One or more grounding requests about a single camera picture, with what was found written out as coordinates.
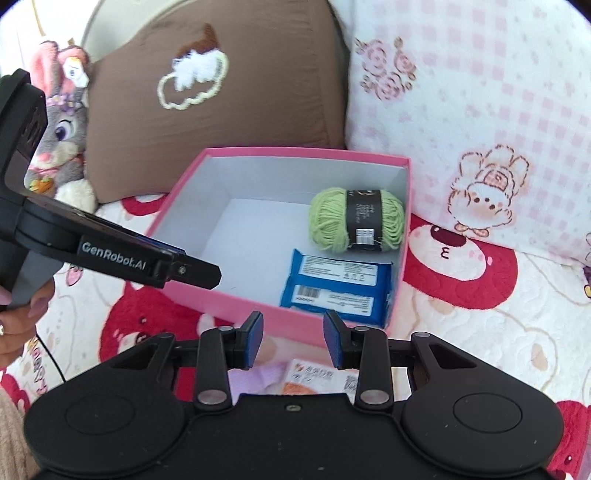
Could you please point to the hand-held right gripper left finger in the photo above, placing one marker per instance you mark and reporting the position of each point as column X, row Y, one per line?
column 256, row 337

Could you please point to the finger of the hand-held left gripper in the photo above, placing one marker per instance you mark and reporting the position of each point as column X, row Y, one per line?
column 198, row 273
column 161, row 245

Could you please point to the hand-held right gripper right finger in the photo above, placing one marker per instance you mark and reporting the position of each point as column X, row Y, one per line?
column 333, row 341

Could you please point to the pink cardboard box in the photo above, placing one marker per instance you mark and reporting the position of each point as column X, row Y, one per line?
column 286, row 318

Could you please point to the purple plush toy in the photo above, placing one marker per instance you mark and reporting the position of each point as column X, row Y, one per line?
column 258, row 381

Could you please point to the blue snack packet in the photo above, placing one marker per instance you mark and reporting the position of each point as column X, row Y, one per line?
column 337, row 272

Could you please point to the green yarn ball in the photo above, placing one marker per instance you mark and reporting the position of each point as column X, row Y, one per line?
column 328, row 221

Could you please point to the person's left hand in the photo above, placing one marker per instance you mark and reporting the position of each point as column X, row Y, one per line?
column 18, row 323

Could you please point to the grey bunny plush toy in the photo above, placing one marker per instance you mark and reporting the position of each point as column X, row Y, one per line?
column 64, row 129

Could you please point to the brown embroidered pillow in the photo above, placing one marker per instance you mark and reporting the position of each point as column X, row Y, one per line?
column 277, row 92

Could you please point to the person's beige fuzzy clothing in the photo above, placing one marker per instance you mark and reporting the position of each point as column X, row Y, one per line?
column 14, row 438

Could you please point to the pink checked pillow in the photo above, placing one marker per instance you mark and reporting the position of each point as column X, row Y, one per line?
column 485, row 92

